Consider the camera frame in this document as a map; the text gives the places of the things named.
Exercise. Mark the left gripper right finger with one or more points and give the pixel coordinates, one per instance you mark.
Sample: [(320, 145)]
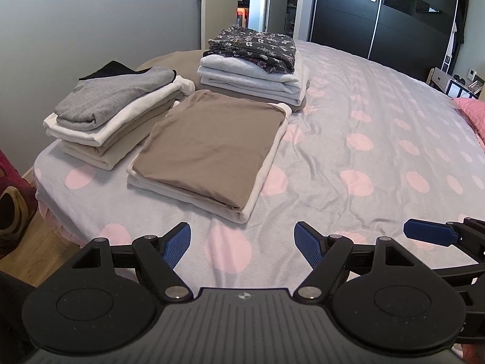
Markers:
[(327, 255)]

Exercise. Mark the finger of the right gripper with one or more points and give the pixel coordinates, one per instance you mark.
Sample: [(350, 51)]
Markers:
[(431, 232)]

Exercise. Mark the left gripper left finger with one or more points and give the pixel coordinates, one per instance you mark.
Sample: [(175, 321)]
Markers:
[(156, 260)]

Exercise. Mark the taupe long sleeve shirt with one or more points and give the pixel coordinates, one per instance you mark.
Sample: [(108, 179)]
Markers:
[(210, 145)]

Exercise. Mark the folded white sweatshirt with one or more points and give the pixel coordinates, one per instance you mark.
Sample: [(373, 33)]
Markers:
[(242, 181)]

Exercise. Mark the polka dot bed sheet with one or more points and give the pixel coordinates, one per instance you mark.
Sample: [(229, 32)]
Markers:
[(372, 149)]

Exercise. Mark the folded cream garment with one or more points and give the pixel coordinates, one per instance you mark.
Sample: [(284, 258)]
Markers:
[(106, 145)]

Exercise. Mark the pink pillow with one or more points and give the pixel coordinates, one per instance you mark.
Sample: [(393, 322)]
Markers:
[(474, 110)]

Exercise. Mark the white bedside table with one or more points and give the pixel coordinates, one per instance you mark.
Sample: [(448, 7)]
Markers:
[(451, 87)]

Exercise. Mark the folded beige garment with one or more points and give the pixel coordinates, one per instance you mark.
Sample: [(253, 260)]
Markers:
[(256, 98)]

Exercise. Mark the red patterned rug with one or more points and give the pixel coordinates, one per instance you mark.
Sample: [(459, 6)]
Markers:
[(17, 208)]

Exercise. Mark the folded white towel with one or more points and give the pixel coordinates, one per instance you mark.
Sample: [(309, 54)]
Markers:
[(290, 88)]

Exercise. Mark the folded light blue garment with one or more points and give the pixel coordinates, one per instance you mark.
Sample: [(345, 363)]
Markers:
[(234, 74)]

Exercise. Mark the folded black garment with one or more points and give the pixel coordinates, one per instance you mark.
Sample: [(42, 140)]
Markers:
[(112, 68)]

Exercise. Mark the dark floral folded garment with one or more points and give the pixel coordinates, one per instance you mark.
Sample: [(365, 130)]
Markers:
[(273, 52)]

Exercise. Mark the black sliding wardrobe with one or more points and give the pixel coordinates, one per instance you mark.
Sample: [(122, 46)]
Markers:
[(410, 36)]

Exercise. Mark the white bedroom door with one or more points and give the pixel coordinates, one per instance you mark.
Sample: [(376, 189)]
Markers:
[(216, 15)]

